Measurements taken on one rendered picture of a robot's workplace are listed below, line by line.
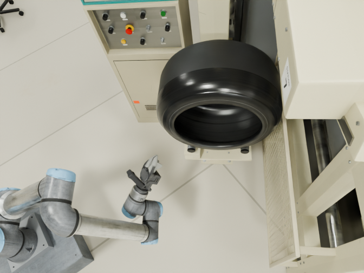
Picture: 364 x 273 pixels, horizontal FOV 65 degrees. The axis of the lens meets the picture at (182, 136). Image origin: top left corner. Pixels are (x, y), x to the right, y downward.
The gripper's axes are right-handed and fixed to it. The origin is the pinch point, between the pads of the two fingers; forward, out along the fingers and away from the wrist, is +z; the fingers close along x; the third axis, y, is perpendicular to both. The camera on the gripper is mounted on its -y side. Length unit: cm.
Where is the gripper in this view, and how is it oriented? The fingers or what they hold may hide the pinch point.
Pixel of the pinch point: (154, 157)
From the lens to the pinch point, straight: 144.0
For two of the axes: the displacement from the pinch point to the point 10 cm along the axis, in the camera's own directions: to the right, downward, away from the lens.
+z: 4.7, -8.4, -2.7
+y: 7.4, 2.0, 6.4
